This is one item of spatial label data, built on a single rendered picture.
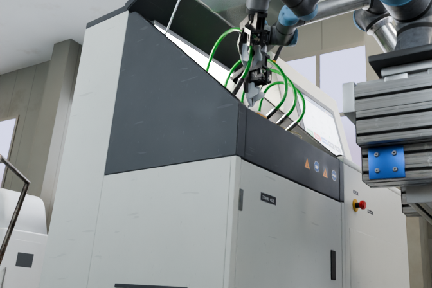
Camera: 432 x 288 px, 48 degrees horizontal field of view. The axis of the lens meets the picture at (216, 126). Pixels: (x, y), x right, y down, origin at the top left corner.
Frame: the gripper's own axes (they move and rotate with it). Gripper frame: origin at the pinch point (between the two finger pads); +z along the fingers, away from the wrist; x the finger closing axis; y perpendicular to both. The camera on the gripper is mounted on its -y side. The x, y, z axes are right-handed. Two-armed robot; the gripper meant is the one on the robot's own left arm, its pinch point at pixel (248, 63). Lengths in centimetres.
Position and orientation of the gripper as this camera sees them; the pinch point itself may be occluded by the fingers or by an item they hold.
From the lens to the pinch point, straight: 176.7
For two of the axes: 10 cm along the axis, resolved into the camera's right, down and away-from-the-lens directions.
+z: -0.8, 9.0, 4.3
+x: 9.5, -0.6, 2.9
